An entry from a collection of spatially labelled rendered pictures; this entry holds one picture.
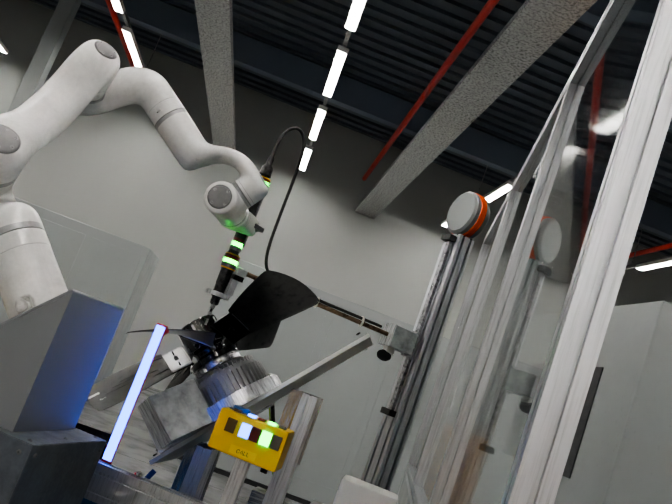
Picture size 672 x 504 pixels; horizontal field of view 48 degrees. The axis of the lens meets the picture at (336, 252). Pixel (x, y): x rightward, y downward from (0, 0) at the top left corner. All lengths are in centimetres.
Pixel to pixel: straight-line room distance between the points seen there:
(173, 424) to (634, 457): 216
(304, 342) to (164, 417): 571
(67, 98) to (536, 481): 139
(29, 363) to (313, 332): 635
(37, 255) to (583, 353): 111
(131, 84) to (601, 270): 144
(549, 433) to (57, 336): 95
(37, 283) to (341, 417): 637
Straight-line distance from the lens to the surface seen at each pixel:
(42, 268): 157
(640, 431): 357
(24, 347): 147
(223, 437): 170
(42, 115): 178
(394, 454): 245
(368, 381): 778
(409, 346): 241
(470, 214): 250
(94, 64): 187
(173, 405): 206
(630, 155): 84
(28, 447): 142
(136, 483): 179
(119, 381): 222
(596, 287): 80
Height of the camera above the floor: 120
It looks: 9 degrees up
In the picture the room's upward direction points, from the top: 21 degrees clockwise
